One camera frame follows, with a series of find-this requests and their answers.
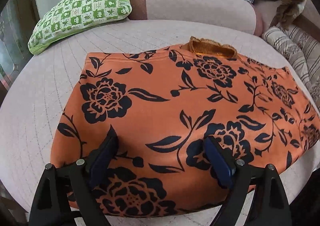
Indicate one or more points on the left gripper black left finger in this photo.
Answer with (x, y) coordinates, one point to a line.
(65, 194)

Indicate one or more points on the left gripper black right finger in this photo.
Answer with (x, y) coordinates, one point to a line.
(269, 204)

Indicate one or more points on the orange black floral blouse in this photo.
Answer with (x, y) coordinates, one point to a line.
(161, 105)

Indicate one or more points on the beige striped floral cushion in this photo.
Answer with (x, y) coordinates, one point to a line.
(301, 50)

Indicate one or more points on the wooden stained glass door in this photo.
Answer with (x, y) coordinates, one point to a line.
(18, 19)

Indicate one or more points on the pink headboard cushion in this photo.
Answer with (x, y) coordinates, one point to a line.
(308, 20)

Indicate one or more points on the green white checkered pillow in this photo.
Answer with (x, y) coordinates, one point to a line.
(71, 17)

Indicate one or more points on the pink cylindrical bolster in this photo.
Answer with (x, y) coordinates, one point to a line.
(234, 14)

